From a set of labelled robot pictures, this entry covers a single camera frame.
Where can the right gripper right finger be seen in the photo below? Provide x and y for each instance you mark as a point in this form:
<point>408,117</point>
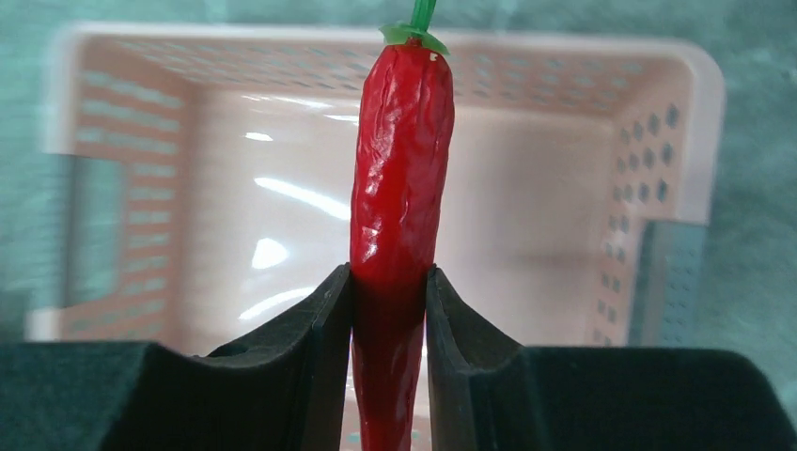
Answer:
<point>488,392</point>

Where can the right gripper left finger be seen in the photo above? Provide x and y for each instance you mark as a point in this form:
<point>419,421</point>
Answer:
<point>279,387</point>

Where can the pink plastic basket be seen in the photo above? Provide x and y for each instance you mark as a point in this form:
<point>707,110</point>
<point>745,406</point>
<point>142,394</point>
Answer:
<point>207,171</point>

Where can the red chili pepper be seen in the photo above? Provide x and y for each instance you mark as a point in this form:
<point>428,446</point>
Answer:
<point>406,122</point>

